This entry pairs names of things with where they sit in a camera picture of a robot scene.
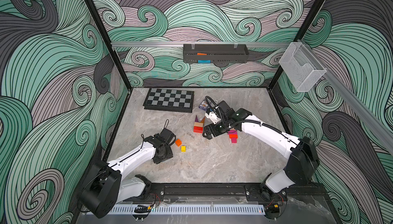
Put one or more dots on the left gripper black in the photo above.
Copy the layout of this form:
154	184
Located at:
169	155

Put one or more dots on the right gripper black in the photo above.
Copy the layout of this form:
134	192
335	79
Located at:
213	129

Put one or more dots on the magenta long block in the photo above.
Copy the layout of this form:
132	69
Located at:
232	132

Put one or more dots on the orange rectangular block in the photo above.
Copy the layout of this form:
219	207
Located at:
233	136

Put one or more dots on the orange cube block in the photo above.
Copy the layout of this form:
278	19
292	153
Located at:
178	142

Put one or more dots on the natural wood block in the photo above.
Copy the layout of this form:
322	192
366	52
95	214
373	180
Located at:
197	124

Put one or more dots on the red rectangular block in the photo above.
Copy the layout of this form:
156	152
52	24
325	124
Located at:
198	129

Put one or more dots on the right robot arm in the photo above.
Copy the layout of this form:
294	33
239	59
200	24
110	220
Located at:
300	153

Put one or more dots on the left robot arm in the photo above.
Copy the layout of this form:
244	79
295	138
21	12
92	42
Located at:
105	184

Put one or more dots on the blue playing card box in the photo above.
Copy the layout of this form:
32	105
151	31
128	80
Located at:
203	105

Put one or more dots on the black grey chessboard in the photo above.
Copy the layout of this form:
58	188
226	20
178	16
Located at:
169	100

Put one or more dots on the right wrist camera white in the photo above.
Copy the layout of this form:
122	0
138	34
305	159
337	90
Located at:
220	112

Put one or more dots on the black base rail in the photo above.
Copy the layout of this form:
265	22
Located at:
170	192

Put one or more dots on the black wall tray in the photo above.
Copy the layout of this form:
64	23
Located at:
218	54

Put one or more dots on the white slotted cable duct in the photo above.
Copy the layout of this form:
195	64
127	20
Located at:
209	209

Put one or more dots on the clear plastic wall box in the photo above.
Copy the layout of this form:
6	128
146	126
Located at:
301	66

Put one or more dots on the aluminium back rail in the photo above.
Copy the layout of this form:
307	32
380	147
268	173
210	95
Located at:
179	44

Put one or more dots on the aluminium rail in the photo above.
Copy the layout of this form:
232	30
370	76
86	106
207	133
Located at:
179	44
338	75

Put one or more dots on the aluminium right rail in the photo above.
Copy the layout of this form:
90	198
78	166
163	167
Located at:
338	75

